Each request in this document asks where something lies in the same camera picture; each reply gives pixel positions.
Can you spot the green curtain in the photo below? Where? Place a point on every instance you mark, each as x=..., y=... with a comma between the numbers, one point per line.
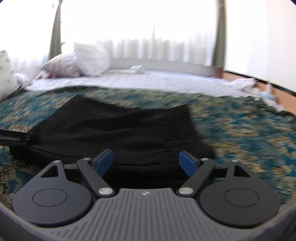
x=220, y=43
x=55, y=44

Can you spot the floral purple pillow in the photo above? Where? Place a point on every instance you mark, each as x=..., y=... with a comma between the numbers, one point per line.
x=63, y=65

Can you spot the small white crumpled cloth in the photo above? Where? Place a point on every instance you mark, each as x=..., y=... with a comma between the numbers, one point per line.
x=138, y=69

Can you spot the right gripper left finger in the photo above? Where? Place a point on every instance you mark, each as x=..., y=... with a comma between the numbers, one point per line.
x=92, y=172

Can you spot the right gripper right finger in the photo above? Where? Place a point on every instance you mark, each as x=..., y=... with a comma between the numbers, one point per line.
x=198, y=171

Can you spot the left green curtain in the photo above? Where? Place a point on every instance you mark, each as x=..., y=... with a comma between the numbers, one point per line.
x=55, y=44

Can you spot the white bed sheet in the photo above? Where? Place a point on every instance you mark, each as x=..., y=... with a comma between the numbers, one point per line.
x=152, y=80

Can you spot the white pillow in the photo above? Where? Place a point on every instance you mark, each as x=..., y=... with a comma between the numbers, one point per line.
x=92, y=60

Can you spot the white sheer curtain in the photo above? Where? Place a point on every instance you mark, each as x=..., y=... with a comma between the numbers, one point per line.
x=152, y=30

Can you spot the white clutter pile at bedside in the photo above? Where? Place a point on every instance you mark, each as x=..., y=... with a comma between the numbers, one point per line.
x=259, y=89

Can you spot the blue paisley bedspread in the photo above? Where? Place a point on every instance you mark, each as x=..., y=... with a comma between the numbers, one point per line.
x=241, y=128

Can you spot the black pants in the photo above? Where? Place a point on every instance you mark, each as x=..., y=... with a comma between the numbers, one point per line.
x=145, y=142

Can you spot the right green curtain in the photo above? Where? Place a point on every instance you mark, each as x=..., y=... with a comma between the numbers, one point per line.
x=220, y=43

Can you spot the white floral duvet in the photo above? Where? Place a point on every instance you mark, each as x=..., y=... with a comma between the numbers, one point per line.
x=11, y=81

